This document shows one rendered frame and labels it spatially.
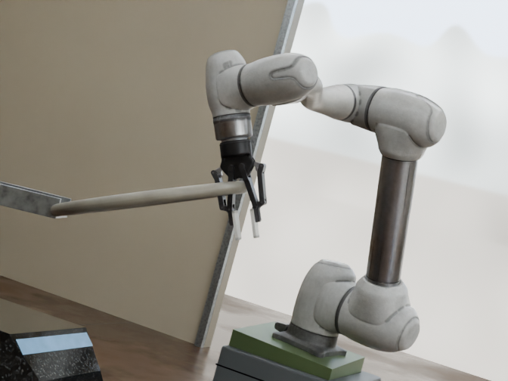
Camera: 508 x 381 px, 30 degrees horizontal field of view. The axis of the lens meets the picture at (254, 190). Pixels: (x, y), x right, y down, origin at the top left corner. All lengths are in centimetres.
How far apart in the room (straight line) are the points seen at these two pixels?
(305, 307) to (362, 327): 20
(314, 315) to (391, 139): 61
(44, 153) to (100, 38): 108
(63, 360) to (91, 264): 564
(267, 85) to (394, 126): 55
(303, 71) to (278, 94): 8
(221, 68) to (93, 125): 583
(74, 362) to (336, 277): 90
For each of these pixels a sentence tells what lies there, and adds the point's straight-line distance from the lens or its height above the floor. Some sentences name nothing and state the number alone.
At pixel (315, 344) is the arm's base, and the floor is 87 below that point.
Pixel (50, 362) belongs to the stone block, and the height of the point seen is 77.
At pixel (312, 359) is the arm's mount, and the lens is 279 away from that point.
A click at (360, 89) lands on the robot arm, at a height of 161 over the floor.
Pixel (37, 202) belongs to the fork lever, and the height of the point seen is 110.
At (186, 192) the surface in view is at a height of 122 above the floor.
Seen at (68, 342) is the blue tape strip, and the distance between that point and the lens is 233.
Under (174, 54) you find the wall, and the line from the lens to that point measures 778.
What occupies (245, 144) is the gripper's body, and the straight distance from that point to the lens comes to 223.
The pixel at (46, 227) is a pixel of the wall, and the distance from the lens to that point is 816.
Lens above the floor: 126
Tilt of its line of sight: level
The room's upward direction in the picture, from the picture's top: 15 degrees clockwise
